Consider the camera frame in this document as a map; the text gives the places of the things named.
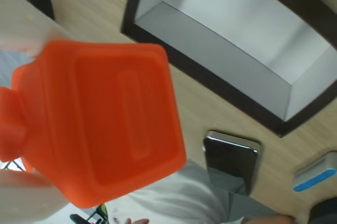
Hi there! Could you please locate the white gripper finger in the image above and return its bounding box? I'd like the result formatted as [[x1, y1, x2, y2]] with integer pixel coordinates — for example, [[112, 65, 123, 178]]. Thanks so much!
[[0, 0, 72, 58], [0, 169, 71, 224]]

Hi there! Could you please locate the orange square block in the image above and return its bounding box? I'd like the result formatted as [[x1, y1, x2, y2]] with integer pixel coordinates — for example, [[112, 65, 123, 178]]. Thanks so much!
[[0, 39, 187, 209]]

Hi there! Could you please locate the dark brown box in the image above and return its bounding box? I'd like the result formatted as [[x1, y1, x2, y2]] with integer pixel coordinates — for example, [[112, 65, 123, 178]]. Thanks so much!
[[120, 0, 337, 138]]

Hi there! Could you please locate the black and green chair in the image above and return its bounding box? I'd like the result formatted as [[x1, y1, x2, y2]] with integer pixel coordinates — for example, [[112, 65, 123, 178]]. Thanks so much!
[[70, 203, 109, 224]]

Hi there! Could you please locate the person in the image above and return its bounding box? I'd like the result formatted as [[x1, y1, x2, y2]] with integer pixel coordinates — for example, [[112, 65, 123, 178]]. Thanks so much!
[[104, 160, 245, 224]]

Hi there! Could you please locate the black smartphone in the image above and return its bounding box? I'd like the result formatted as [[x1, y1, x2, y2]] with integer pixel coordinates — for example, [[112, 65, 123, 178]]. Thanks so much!
[[202, 129, 262, 196]]

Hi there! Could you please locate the white and blue device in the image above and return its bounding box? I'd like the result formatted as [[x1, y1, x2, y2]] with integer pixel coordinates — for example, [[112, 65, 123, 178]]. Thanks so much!
[[292, 150, 337, 193]]

